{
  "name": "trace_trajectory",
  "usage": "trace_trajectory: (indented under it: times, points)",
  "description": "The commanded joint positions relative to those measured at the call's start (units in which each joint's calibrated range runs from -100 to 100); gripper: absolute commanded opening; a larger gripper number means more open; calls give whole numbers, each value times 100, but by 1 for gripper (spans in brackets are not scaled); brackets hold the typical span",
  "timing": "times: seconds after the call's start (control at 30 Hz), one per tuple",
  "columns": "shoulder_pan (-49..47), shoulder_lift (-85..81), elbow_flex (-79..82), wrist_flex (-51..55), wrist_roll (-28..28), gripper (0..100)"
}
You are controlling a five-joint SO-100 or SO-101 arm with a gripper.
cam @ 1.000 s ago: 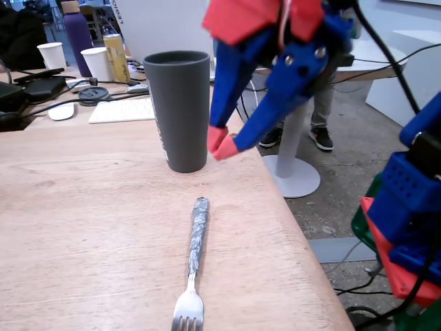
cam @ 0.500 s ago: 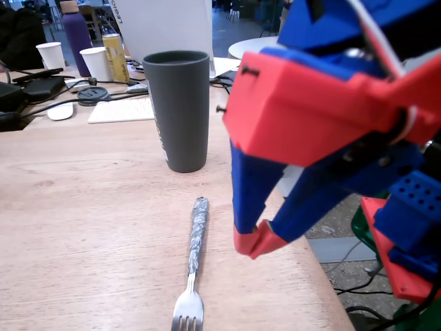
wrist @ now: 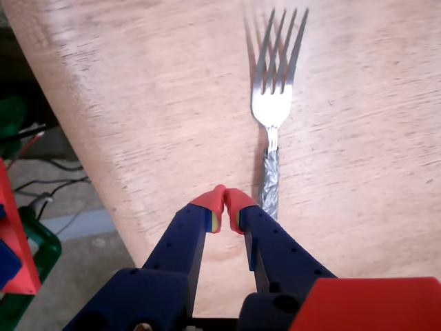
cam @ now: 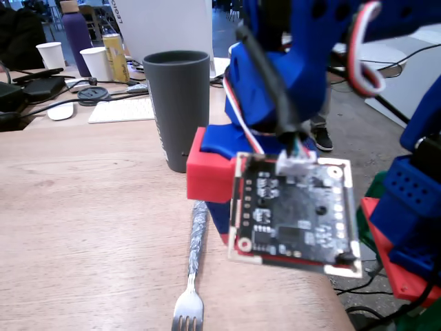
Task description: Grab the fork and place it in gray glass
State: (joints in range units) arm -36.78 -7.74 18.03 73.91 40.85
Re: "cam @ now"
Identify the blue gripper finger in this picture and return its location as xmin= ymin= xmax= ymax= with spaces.
xmin=205 ymin=201 xmax=232 ymax=246

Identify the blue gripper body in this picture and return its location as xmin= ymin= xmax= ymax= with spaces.
xmin=201 ymin=41 xmax=328 ymax=161

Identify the fork with taped handle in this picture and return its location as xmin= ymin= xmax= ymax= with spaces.
xmin=171 ymin=201 xmax=210 ymax=331

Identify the dark gray glass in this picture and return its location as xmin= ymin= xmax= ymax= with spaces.
xmin=142 ymin=50 xmax=211 ymax=174

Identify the black shoe of bystander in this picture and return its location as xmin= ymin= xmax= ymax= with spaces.
xmin=309 ymin=126 xmax=334 ymax=152

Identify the green table clamp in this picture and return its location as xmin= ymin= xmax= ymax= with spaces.
xmin=392 ymin=303 xmax=441 ymax=331
xmin=356 ymin=171 xmax=393 ymax=252

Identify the white keyboard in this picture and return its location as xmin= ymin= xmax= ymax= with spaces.
xmin=88 ymin=98 xmax=156 ymax=124

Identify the silver Legion laptop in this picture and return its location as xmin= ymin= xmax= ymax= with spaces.
xmin=109 ymin=0 xmax=230 ymax=81

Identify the black round lid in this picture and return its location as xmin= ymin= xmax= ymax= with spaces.
xmin=76 ymin=86 xmax=111 ymax=102

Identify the yellow drink can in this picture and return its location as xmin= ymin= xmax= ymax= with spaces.
xmin=102 ymin=32 xmax=131 ymax=84

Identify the white computer mouse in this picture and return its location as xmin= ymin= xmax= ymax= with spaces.
xmin=47 ymin=101 xmax=75 ymax=121

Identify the white small adapter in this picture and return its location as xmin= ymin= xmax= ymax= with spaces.
xmin=64 ymin=78 xmax=91 ymax=90

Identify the white paper cup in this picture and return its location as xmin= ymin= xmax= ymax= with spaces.
xmin=79 ymin=46 xmax=114 ymax=82
xmin=35 ymin=41 xmax=66 ymax=70

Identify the black flat box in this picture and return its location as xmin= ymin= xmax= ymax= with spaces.
xmin=22 ymin=76 xmax=66 ymax=101

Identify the purple bottle with wooden cap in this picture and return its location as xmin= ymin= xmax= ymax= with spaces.
xmin=60 ymin=0 xmax=94 ymax=77

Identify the black phone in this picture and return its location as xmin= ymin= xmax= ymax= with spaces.
xmin=12 ymin=67 xmax=65 ymax=84

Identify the dark gray desk device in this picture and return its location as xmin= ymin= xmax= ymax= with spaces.
xmin=0 ymin=81 xmax=28 ymax=114

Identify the person in black clothes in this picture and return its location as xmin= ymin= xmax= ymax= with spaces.
xmin=0 ymin=6 xmax=48 ymax=70

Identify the black camera cable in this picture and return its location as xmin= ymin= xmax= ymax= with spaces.
xmin=235 ymin=26 xmax=304 ymax=144

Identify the white red black servo wire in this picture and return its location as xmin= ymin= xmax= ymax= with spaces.
xmin=223 ymin=76 xmax=266 ymax=155
xmin=347 ymin=0 xmax=387 ymax=97

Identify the black camera circuit board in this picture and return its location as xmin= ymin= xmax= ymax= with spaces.
xmin=227 ymin=151 xmax=363 ymax=279

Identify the black floor cable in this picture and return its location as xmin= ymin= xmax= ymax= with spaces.
xmin=335 ymin=263 xmax=393 ymax=297

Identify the black desk cable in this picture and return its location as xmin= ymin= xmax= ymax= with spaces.
xmin=0 ymin=91 xmax=152 ymax=120

